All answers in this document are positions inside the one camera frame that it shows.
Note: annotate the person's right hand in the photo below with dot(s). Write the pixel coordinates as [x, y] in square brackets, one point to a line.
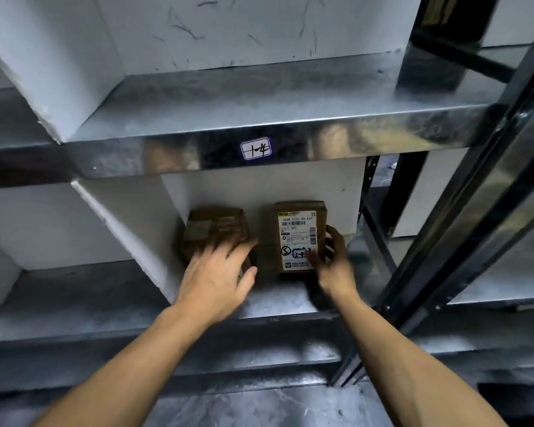
[336, 273]

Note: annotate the person's left hand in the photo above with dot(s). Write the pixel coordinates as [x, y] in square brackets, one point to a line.
[209, 284]

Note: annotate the person's right thumb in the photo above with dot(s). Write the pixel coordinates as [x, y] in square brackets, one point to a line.
[315, 261]

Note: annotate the person's left thumb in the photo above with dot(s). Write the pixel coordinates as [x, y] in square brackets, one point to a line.
[248, 280]

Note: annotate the brown parcel with white label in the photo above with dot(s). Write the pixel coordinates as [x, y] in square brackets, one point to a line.
[296, 231]

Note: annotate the person's right forearm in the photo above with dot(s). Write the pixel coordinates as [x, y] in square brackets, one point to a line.
[400, 369]

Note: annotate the person's left forearm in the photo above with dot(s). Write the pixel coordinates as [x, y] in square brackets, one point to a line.
[129, 373]

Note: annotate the plain brown cardboard parcel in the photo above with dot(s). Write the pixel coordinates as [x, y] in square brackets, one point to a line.
[213, 224]

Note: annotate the white foam back panel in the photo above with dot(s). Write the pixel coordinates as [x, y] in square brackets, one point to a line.
[258, 182]
[258, 26]
[49, 222]
[431, 191]

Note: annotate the white foam divider panel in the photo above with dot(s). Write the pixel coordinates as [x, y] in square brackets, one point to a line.
[133, 226]
[58, 53]

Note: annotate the white handwritten shelf sticker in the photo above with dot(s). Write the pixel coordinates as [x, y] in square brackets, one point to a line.
[256, 148]

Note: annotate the galvanized metal shelf board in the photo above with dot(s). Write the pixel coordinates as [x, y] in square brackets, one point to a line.
[249, 102]
[71, 306]
[271, 406]

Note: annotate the black metal shelf upright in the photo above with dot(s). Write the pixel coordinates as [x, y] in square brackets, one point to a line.
[471, 217]

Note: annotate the black metal rear upright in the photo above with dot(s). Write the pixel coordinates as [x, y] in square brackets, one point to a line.
[445, 35]

